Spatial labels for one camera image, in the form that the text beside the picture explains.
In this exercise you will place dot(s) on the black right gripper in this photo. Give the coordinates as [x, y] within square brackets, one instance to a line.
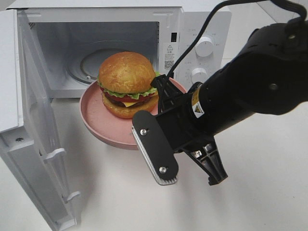
[183, 131]

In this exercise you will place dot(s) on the burger with lettuce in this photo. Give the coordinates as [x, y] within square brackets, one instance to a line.
[125, 81]

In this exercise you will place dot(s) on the white microwave door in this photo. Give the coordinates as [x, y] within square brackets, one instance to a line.
[29, 140]

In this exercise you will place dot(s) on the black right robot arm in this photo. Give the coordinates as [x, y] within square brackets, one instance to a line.
[268, 76]

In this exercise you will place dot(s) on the lower white timer knob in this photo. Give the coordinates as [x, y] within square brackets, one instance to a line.
[199, 75]

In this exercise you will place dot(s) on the white warning label sticker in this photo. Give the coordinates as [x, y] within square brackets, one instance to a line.
[169, 52]

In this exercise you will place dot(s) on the upper white power knob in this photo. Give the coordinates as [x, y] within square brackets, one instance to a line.
[204, 47]

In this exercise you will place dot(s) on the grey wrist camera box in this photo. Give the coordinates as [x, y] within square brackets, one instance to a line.
[155, 149]

